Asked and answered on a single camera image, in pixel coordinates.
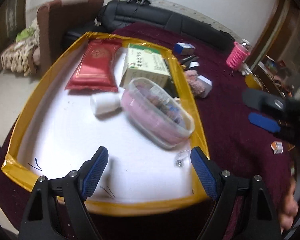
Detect pink fluffy brooch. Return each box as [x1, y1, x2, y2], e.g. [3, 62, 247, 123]
[184, 70, 205, 97]

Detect white charger adapter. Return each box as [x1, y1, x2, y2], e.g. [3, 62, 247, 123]
[198, 75, 212, 98]

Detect person's right hand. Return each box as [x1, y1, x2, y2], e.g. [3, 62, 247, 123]
[279, 177, 299, 232]

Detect small orange white box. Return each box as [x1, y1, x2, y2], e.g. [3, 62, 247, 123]
[270, 141, 283, 154]

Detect wooden side cabinet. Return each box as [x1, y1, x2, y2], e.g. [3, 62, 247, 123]
[252, 55, 300, 101]

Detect white small figurine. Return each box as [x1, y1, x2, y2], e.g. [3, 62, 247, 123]
[239, 62, 251, 76]

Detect dark red table cloth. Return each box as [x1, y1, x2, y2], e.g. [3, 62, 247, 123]
[0, 22, 294, 240]

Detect pink knitted sleeve flask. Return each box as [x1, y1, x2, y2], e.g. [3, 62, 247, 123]
[226, 39, 251, 70]

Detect white orange-capped tube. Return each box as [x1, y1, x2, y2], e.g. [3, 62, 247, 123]
[181, 61, 199, 71]

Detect black marker pen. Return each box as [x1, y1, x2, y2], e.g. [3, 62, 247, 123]
[179, 55, 196, 65]

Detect blue white small box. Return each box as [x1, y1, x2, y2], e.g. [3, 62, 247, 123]
[173, 42, 196, 56]

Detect black leather sofa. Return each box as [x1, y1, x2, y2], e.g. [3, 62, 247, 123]
[62, 0, 235, 53]

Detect clear pink plastic container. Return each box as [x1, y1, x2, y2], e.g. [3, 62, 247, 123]
[121, 77, 194, 149]

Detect small white bottle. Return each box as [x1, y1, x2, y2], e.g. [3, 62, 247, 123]
[90, 92, 122, 116]

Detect green white medicine box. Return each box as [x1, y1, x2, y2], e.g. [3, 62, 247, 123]
[120, 43, 170, 88]

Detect gold-edged white tray box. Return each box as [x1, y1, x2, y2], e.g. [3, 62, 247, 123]
[1, 32, 208, 216]

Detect red foil packet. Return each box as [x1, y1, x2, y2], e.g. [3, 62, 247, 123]
[65, 38, 122, 92]

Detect floral blanket pile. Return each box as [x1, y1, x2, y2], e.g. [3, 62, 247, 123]
[0, 18, 40, 76]

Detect brown red armchair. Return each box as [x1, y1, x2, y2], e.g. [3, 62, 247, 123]
[37, 0, 104, 76]

